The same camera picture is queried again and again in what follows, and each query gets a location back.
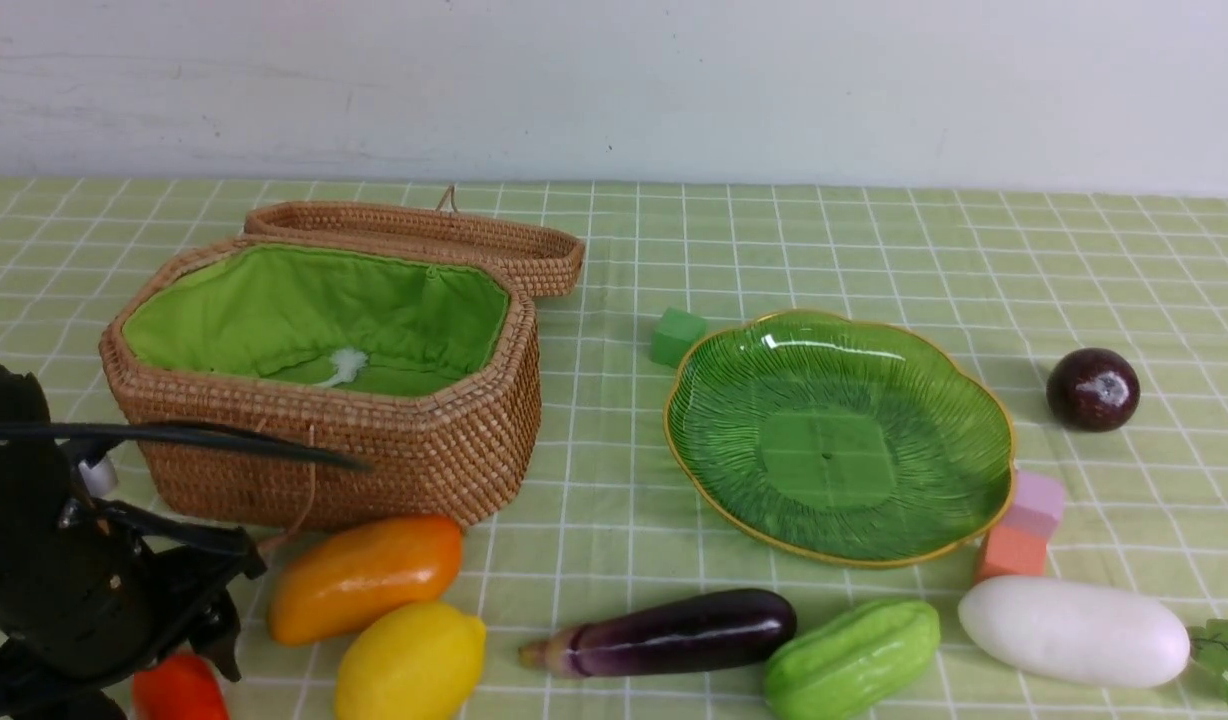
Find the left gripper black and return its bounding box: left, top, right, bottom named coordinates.
left=0, top=471, right=266, bottom=719

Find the red tomato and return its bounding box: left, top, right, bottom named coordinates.
left=131, top=652, right=230, bottom=720

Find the orange mango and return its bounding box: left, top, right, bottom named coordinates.
left=266, top=515, right=464, bottom=646

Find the yellow lemon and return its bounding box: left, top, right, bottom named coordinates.
left=334, top=601, right=488, bottom=719

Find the purple eggplant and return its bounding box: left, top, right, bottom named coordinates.
left=518, top=589, right=799, bottom=679

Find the light green bitter gourd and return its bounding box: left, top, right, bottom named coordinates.
left=763, top=598, right=939, bottom=719

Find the white radish with leaves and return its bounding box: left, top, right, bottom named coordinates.
left=957, top=575, right=1228, bottom=706

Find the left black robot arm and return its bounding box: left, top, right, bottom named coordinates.
left=0, top=364, right=266, bottom=719

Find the woven wicker basket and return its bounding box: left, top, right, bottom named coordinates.
left=99, top=233, right=542, bottom=530

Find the woven basket lid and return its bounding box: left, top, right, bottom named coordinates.
left=244, top=187, right=586, bottom=299

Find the green foam cube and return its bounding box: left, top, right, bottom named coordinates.
left=650, top=307, right=707, bottom=369

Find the green glass leaf plate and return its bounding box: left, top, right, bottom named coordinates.
left=661, top=308, right=1017, bottom=568

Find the orange foam block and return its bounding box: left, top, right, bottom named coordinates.
left=973, top=523, right=1047, bottom=584

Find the pink foam cube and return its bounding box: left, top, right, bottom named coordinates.
left=1002, top=471, right=1067, bottom=541

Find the green checkered tablecloth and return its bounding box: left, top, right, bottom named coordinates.
left=0, top=178, right=1228, bottom=720

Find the dark purple plum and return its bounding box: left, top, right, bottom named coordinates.
left=1045, top=346, right=1141, bottom=432

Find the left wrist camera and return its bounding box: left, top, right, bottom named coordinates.
left=76, top=455, right=119, bottom=498

